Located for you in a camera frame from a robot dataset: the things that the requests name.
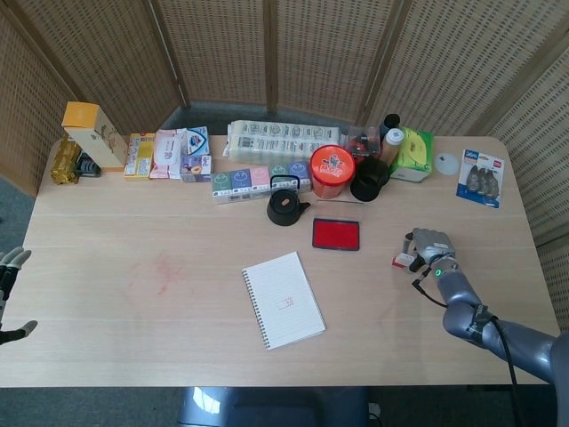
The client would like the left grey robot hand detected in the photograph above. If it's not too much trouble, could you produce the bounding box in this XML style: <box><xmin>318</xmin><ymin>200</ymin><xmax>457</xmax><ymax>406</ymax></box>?
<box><xmin>0</xmin><ymin>247</ymin><xmax>39</xmax><ymax>346</ymax></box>

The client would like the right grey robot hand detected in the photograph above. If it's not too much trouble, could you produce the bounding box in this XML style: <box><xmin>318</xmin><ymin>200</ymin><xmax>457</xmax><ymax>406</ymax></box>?
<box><xmin>402</xmin><ymin>227</ymin><xmax>458</xmax><ymax>273</ymax></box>

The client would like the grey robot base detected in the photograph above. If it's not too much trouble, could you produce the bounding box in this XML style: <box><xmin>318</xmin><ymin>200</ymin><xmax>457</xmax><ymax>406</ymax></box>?
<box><xmin>177</xmin><ymin>385</ymin><xmax>370</xmax><ymax>427</ymax></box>

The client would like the white lined spiral notebook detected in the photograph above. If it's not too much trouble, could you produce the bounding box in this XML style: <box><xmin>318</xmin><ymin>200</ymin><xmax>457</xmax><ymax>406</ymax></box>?
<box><xmin>241</xmin><ymin>251</ymin><xmax>327</xmax><ymax>352</ymax></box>

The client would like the blue blister pack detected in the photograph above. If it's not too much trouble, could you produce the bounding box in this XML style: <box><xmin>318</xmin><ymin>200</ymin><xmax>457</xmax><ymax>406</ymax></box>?
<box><xmin>455</xmin><ymin>148</ymin><xmax>506</xmax><ymax>210</ymax></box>

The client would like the clear round lid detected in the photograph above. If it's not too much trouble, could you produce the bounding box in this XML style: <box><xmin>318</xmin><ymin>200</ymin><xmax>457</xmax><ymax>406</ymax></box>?
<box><xmin>434</xmin><ymin>152</ymin><xmax>460</xmax><ymax>176</ymax></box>

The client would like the black mesh pen holder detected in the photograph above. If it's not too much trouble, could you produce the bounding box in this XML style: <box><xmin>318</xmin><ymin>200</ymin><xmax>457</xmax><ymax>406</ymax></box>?
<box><xmin>349</xmin><ymin>158</ymin><xmax>391</xmax><ymax>202</ymax></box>

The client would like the green tissue box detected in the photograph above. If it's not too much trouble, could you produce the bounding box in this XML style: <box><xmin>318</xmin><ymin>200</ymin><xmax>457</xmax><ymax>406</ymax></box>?
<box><xmin>389</xmin><ymin>127</ymin><xmax>435</xmax><ymax>183</ymax></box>

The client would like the red ink pad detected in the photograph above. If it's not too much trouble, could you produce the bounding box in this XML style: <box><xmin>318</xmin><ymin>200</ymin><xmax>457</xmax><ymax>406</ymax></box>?
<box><xmin>311</xmin><ymin>217</ymin><xmax>361</xmax><ymax>253</ymax></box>

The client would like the juice bottle white cap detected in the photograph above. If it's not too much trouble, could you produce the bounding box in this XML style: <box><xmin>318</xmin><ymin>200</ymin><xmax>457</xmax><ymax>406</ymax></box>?
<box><xmin>380</xmin><ymin>127</ymin><xmax>404</xmax><ymax>165</ymax></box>

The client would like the gold foil pack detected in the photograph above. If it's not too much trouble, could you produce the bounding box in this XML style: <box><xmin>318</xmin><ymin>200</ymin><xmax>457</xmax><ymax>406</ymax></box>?
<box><xmin>50</xmin><ymin>135</ymin><xmax>84</xmax><ymax>186</ymax></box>

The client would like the clear plastic clip box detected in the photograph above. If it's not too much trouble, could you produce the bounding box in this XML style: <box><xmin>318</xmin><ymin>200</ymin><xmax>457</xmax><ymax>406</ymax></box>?
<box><xmin>345</xmin><ymin>125</ymin><xmax>382</xmax><ymax>159</ymax></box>

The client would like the orange lidded tub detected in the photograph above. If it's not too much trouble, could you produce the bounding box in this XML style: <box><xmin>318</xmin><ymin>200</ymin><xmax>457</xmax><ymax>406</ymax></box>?
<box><xmin>309</xmin><ymin>144</ymin><xmax>357</xmax><ymax>200</ymax></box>

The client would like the dark bottle black cap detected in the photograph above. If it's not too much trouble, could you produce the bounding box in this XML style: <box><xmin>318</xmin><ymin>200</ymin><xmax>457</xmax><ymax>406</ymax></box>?
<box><xmin>379</xmin><ymin>113</ymin><xmax>403</xmax><ymax>139</ymax></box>

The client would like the tall beige orange gift box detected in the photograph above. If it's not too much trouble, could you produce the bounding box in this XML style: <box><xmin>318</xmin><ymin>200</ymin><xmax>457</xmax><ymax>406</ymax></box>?
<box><xmin>60</xmin><ymin>101</ymin><xmax>129</xmax><ymax>173</ymax></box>

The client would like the black teapot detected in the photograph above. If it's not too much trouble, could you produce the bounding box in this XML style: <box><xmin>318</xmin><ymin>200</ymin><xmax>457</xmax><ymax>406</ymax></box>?
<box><xmin>266</xmin><ymin>174</ymin><xmax>311</xmax><ymax>228</ymax></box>

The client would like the yellow snack box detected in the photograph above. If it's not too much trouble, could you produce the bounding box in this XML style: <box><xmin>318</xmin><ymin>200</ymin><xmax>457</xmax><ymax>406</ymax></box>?
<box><xmin>123</xmin><ymin>132</ymin><xmax>156</xmax><ymax>181</ymax></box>

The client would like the pink wet wipes pack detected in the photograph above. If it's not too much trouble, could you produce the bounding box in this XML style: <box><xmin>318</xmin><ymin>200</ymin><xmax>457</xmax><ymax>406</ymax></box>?
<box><xmin>148</xmin><ymin>128</ymin><xmax>188</xmax><ymax>181</ymax></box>

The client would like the large pale yellow tissue pack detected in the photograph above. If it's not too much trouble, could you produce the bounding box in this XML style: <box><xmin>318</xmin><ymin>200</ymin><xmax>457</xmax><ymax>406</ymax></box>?
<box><xmin>223</xmin><ymin>119</ymin><xmax>348</xmax><ymax>165</ymax></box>

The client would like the multicolour pocket tissue pack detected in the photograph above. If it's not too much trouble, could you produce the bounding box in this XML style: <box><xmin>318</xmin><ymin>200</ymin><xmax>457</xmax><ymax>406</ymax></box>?
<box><xmin>211</xmin><ymin>159</ymin><xmax>312</xmax><ymax>205</ymax></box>

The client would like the small purple box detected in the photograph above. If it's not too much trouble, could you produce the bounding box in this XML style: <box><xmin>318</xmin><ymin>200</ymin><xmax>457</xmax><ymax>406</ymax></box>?
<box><xmin>180</xmin><ymin>154</ymin><xmax>213</xmax><ymax>183</ymax></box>

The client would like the blue white carton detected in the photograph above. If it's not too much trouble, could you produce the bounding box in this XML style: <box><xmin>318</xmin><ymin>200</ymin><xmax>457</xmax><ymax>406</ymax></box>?
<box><xmin>185</xmin><ymin>125</ymin><xmax>211</xmax><ymax>157</ymax></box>

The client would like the woven folding screen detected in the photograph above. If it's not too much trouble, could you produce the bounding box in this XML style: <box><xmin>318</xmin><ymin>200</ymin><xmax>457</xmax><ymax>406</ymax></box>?
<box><xmin>0</xmin><ymin>0</ymin><xmax>569</xmax><ymax>352</ymax></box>

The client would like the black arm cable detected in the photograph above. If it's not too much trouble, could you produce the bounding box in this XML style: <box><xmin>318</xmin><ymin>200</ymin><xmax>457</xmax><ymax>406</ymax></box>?
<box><xmin>411</xmin><ymin>275</ymin><xmax>528</xmax><ymax>427</ymax></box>

